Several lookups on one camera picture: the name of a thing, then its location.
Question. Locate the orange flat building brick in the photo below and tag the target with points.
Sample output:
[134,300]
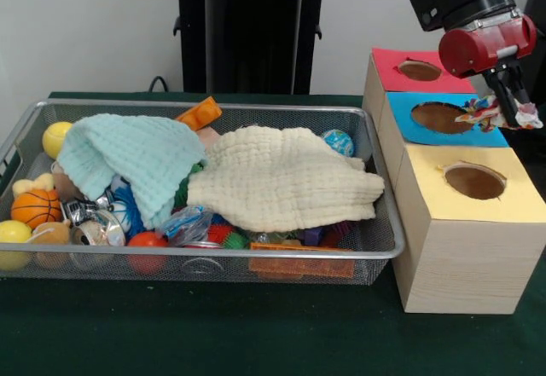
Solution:
[298,267]

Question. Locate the light blue waffle cloth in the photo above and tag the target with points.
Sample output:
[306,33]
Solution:
[128,154]

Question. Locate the dark green tablecloth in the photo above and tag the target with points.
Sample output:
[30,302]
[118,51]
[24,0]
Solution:
[213,333]

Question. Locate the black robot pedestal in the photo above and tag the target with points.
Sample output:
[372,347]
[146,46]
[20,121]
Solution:
[256,30]

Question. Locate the red ball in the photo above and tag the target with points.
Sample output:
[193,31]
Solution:
[147,240]

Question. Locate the wooden box with three holes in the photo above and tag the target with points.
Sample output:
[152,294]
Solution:
[469,265]

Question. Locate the orange studded building block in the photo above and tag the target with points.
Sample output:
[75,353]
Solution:
[200,113]

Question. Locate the yellow ball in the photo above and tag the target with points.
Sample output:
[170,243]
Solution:
[15,232]
[53,137]

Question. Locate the orange toy basketball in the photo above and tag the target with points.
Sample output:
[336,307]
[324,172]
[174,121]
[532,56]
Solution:
[36,207]

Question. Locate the colourful patterned cloth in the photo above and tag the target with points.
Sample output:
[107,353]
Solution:
[482,113]

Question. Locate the crushed silver can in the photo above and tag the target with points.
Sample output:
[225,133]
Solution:
[96,233]

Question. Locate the blue globe ball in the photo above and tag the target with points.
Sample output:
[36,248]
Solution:
[338,142]

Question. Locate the cream waffle cloth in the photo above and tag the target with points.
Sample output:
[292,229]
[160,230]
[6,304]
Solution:
[277,180]

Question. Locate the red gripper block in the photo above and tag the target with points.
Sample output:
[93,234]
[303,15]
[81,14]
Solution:
[486,48]

